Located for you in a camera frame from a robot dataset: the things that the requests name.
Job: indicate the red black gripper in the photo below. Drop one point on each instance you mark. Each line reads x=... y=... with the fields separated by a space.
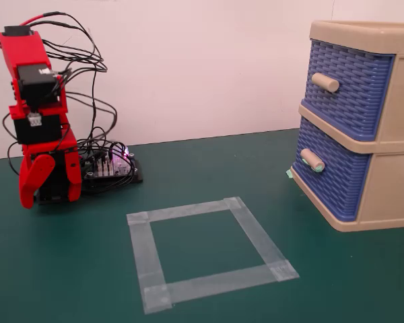
x=37 y=128

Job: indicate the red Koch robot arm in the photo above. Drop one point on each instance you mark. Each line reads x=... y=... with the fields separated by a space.
x=23 y=50

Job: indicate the beige plastic drawer cabinet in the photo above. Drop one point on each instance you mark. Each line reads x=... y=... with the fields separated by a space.
x=400 y=101

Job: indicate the black controller board with LEDs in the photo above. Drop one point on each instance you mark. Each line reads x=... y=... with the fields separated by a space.
x=111 y=168

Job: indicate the translucent tape strip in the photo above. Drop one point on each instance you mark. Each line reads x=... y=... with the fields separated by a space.
x=185 y=211
x=259 y=235
x=146 y=255
x=222 y=281

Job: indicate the small green tape piece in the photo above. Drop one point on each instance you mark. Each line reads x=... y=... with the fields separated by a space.
x=289 y=173

